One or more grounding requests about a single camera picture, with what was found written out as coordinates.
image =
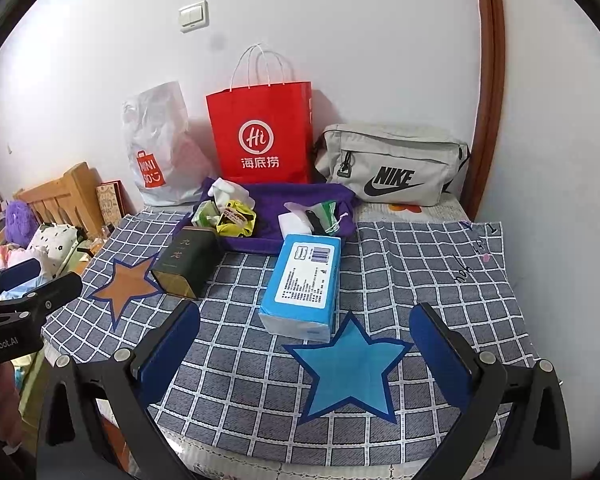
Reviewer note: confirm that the red book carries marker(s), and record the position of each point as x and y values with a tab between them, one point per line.
122	197

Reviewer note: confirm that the purple plush toy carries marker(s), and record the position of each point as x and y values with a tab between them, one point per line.
20	222

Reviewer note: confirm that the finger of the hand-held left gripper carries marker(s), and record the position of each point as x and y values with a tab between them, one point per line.
55	292
17	272

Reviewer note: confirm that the white cloth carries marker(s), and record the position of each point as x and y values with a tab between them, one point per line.
300	207

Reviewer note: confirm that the patterned notebook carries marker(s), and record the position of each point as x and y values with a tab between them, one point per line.
110	205

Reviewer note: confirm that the dark green wipes packet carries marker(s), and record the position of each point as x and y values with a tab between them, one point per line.
332	215

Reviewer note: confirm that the white polka-dot pillow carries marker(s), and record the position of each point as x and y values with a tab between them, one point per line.
52	245

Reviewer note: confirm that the light green tissue packet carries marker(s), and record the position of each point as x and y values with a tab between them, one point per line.
205	215

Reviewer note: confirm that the white sponge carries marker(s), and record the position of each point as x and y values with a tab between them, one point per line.
291	225

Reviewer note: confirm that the red paper bag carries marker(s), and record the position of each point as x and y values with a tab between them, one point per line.
260	125

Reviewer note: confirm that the white light switch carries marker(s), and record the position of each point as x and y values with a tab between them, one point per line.
194	16

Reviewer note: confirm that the purple towel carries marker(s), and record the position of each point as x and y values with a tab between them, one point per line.
270	210

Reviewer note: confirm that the wooden headboard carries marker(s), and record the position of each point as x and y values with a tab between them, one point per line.
60	190

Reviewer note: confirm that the dark green tea tin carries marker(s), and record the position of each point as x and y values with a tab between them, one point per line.
185	260

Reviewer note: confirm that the person's left hand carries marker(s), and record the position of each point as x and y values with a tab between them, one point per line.
5	400

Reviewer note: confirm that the white plastic shopping bag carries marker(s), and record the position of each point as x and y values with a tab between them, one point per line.
160	130

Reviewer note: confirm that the yellow mesh pouch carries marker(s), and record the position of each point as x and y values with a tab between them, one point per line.
237	220

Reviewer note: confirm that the grey checked star-print cloth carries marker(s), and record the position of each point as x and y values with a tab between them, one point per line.
430	270

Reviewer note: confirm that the brown wooden door frame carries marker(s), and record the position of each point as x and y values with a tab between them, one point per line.
492	85

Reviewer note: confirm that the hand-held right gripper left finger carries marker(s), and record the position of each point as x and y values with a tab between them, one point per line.
170	355

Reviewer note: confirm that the blue tissue pack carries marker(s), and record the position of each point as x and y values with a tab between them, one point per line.
300	280

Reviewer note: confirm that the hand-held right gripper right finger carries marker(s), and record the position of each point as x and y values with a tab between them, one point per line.
440	355

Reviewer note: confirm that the grey waist bag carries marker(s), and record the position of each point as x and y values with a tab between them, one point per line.
395	160

